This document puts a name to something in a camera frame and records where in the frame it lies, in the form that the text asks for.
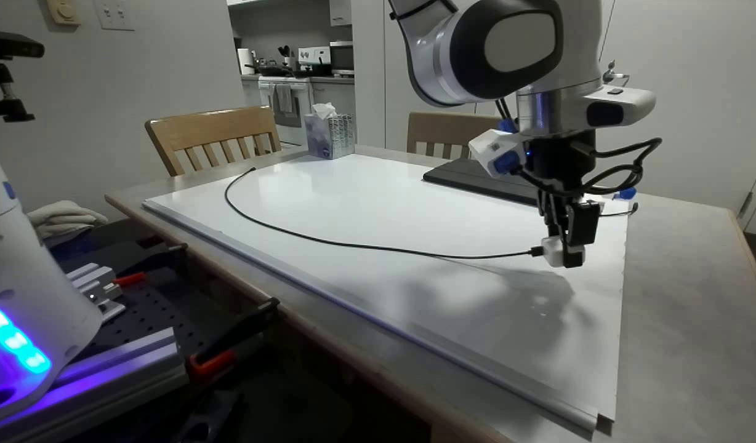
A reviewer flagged black orange clamp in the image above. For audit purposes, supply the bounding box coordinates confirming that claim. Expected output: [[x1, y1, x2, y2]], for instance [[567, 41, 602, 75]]
[[184, 299, 279, 384]]

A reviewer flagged white board mat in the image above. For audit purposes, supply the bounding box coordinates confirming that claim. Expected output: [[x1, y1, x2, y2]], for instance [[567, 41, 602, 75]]
[[146, 156, 629, 429]]

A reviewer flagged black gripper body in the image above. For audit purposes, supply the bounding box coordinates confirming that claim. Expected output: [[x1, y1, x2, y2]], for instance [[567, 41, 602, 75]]
[[529, 130, 596, 204]]

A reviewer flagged left wooden chair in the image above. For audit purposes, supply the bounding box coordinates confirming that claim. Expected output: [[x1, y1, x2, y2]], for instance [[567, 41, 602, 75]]
[[146, 107, 282, 178]]

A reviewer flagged black camera on stand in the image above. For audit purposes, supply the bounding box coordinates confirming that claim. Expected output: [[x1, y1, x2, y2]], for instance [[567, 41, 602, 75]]
[[0, 32, 45, 124]]

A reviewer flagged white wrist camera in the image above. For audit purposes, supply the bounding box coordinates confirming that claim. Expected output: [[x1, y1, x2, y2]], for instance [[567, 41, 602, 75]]
[[586, 87, 655, 129]]

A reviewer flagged white cloth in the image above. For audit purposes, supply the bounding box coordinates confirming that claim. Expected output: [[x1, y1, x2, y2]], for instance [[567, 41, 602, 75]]
[[27, 200, 108, 241]]

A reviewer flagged round beige thermostat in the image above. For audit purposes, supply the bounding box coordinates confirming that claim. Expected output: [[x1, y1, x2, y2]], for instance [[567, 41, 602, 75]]
[[45, 0, 78, 28]]

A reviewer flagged wooden chair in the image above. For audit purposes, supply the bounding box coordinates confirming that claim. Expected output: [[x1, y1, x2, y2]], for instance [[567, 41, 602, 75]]
[[146, 107, 282, 178], [407, 113, 497, 161]]

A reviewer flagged right wooden chair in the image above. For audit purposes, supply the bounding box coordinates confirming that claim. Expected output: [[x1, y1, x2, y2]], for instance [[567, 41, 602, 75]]
[[407, 113, 497, 161]]

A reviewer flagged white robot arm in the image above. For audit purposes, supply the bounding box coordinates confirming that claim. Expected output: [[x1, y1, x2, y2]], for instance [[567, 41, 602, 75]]
[[387, 0, 602, 269]]

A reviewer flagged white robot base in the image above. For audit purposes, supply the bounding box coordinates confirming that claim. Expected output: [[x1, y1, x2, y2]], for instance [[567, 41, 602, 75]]
[[0, 167, 101, 422]]

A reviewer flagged white power adapter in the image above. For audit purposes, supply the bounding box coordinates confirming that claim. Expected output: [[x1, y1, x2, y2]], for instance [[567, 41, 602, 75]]
[[541, 236, 586, 269]]

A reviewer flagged thin charger cable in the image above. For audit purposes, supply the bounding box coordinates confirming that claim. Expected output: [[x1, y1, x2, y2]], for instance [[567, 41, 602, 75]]
[[596, 194, 641, 220]]

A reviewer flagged black breadboard mount plate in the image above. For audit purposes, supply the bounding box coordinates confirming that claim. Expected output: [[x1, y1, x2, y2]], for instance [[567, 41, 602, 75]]
[[50, 223, 259, 359]]

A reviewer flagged black charging cable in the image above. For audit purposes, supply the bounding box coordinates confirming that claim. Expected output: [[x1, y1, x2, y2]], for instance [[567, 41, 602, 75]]
[[221, 166, 550, 264]]

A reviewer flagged white stove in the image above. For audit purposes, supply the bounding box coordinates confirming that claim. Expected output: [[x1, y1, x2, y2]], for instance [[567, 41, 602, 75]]
[[259, 77, 314, 145]]

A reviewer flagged black laptop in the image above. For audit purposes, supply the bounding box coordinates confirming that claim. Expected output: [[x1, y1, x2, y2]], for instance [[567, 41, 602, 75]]
[[423, 161, 538, 208]]

